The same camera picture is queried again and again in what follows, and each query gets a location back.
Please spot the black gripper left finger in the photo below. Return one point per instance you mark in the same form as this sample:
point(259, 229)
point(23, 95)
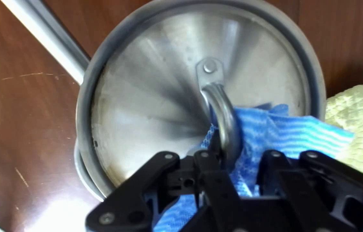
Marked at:
point(147, 201)

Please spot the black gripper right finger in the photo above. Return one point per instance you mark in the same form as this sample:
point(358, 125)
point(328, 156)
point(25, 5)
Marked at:
point(318, 197)

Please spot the blue cloth towel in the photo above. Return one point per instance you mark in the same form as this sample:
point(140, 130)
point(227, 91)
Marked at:
point(276, 129)

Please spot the steel pot lid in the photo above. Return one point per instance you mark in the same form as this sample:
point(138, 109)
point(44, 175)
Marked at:
point(156, 94)

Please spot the green cloth towel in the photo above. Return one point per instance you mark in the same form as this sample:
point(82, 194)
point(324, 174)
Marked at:
point(362, 116)

